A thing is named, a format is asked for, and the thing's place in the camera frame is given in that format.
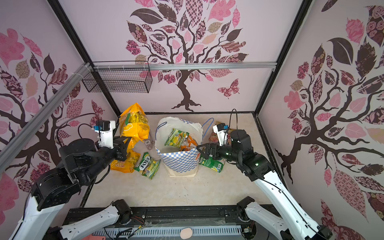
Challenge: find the green Fox's candy bag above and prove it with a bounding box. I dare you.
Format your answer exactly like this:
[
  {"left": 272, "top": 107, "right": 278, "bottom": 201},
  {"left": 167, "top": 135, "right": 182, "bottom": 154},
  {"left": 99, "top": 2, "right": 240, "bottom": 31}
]
[{"left": 199, "top": 157, "right": 225, "bottom": 173}]

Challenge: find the yellow mango snack bag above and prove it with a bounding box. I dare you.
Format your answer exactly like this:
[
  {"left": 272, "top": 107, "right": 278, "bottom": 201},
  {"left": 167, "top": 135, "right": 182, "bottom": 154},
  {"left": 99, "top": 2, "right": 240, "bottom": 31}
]
[{"left": 111, "top": 150, "right": 141, "bottom": 173}]

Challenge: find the blue checkered paper bag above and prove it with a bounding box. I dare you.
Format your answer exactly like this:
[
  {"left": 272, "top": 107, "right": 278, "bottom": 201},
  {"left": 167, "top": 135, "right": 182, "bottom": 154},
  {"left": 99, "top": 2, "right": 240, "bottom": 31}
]
[{"left": 155, "top": 117, "right": 214, "bottom": 178}]

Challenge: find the colourful spring tea candy bag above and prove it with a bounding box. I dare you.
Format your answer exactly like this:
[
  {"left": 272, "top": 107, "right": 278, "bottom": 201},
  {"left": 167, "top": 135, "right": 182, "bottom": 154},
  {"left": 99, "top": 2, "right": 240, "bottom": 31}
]
[{"left": 165, "top": 128, "right": 189, "bottom": 148}]

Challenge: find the small green Fox's packet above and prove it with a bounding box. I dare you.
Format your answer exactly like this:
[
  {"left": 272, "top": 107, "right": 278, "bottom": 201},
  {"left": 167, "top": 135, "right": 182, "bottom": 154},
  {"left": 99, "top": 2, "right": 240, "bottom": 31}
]
[{"left": 134, "top": 152, "right": 161, "bottom": 180}]

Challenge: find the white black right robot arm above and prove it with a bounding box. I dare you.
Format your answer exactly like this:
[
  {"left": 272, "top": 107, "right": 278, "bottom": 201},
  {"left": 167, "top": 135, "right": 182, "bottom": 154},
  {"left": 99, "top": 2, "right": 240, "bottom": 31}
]
[{"left": 197, "top": 130, "right": 333, "bottom": 240}]

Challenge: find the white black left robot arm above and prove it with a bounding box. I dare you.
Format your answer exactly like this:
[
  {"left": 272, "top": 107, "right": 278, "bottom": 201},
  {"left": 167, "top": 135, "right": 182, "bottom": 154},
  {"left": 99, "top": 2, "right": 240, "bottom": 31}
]
[{"left": 10, "top": 137, "right": 133, "bottom": 240}]

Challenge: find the orange snack packet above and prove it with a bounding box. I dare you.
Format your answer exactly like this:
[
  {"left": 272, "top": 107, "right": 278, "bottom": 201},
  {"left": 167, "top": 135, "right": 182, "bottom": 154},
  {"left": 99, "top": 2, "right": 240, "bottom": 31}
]
[{"left": 180, "top": 136, "right": 198, "bottom": 152}]

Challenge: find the round beige sticker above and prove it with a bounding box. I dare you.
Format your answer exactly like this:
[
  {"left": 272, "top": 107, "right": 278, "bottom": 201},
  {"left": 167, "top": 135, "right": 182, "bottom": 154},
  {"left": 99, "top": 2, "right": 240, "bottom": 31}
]
[{"left": 180, "top": 228, "right": 193, "bottom": 240}]

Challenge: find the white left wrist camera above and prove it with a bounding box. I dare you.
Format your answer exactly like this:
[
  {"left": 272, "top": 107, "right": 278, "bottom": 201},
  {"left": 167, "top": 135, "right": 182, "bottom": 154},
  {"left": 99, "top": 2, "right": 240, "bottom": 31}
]
[{"left": 93, "top": 120, "right": 116, "bottom": 149}]

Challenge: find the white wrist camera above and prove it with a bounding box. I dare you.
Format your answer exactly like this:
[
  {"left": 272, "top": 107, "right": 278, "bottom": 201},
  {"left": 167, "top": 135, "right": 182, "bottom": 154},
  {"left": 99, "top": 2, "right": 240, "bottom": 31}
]
[
  {"left": 93, "top": 120, "right": 116, "bottom": 149},
  {"left": 213, "top": 123, "right": 229, "bottom": 147}
]

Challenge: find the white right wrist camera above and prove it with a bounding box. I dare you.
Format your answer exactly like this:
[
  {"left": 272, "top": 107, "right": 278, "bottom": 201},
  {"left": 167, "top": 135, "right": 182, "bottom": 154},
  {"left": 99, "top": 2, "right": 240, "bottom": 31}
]
[{"left": 213, "top": 123, "right": 229, "bottom": 147}]

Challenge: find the metal scissors pink handle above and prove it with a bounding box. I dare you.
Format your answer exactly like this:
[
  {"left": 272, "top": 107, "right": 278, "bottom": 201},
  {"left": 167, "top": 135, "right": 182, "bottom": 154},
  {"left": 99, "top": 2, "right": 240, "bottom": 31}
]
[{"left": 144, "top": 139, "right": 155, "bottom": 151}]

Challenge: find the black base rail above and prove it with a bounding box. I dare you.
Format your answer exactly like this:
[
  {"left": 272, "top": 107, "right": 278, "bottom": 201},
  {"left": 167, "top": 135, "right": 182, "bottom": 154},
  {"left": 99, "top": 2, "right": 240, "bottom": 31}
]
[{"left": 71, "top": 203, "right": 313, "bottom": 240}]

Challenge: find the black wire basket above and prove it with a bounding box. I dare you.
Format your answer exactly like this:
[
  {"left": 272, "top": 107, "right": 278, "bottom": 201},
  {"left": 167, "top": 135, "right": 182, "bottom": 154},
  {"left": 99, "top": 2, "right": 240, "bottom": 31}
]
[{"left": 82, "top": 60, "right": 153, "bottom": 94}]

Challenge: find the slotted white cable duct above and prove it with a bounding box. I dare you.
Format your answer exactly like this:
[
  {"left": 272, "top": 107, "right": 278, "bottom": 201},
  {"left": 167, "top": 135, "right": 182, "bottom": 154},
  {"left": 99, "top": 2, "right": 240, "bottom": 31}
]
[{"left": 91, "top": 226, "right": 242, "bottom": 240}]

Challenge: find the aluminium rail back wall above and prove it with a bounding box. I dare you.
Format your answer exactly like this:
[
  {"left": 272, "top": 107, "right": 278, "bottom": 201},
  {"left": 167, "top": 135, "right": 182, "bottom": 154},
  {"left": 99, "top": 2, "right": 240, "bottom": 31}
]
[{"left": 93, "top": 62, "right": 277, "bottom": 71}]

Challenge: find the aluminium rail wall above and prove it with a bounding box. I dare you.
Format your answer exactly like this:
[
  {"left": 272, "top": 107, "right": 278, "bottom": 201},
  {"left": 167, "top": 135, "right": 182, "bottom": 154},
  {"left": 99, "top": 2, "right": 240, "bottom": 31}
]
[
  {"left": 1, "top": 63, "right": 92, "bottom": 173},
  {"left": 93, "top": 62, "right": 277, "bottom": 71}
]

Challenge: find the aluminium rail left wall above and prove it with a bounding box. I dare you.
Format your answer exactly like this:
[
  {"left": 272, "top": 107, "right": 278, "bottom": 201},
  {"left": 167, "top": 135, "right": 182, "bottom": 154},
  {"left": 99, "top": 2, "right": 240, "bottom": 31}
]
[{"left": 1, "top": 63, "right": 92, "bottom": 173}]

